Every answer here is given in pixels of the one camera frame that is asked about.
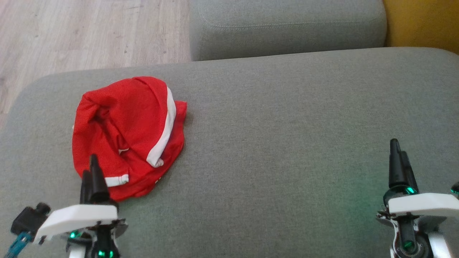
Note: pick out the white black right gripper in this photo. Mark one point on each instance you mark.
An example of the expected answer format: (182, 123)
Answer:
(419, 205)

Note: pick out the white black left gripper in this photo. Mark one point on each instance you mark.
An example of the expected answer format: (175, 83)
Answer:
(79, 218)

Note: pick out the red white basketball jersey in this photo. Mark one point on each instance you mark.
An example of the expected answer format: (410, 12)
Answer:
(89, 154)

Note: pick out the red shorts white stripe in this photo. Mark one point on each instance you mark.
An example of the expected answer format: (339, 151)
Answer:
(147, 107)

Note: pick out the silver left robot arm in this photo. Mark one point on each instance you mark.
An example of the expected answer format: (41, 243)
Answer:
(77, 254)

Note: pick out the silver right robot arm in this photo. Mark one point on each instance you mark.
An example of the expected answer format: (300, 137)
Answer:
(440, 246)

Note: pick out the grey fabric sofa seat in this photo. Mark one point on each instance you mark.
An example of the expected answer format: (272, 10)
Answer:
(269, 143)

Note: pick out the yellow furniture panel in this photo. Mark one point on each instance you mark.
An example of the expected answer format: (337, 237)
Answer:
(423, 21)

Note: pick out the grey fabric sofa cushion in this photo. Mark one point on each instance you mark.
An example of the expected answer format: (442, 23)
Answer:
(287, 32)

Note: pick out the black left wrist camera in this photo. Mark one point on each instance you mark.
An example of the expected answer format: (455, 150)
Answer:
(28, 218)

